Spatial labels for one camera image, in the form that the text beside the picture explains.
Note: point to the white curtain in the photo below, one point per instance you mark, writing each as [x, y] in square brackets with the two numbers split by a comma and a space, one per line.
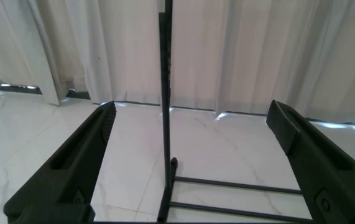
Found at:
[242, 46]

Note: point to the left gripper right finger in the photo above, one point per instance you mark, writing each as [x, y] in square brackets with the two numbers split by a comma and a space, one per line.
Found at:
[326, 180]

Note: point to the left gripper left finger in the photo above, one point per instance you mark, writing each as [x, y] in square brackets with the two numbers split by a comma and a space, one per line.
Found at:
[71, 174]

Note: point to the black clothes rack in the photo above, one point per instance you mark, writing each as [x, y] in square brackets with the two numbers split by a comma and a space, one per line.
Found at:
[165, 93]

